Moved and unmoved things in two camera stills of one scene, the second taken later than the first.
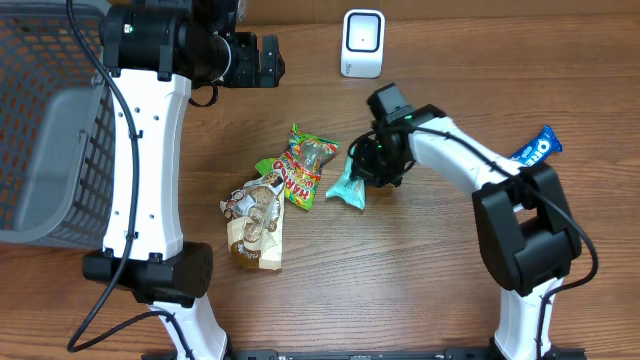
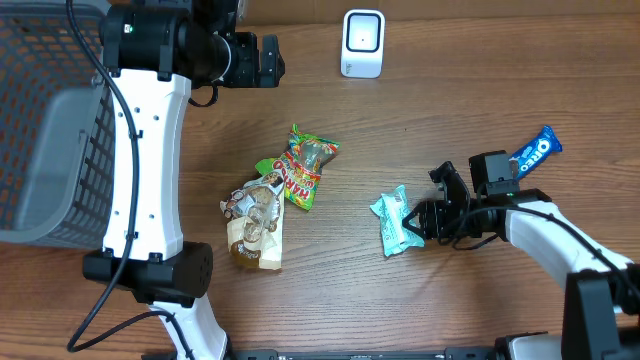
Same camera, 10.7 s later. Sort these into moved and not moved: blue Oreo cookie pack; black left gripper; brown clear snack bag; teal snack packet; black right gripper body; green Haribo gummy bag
Moved: black right gripper body; teal snack packet
Not moved: brown clear snack bag; blue Oreo cookie pack; green Haribo gummy bag; black left gripper
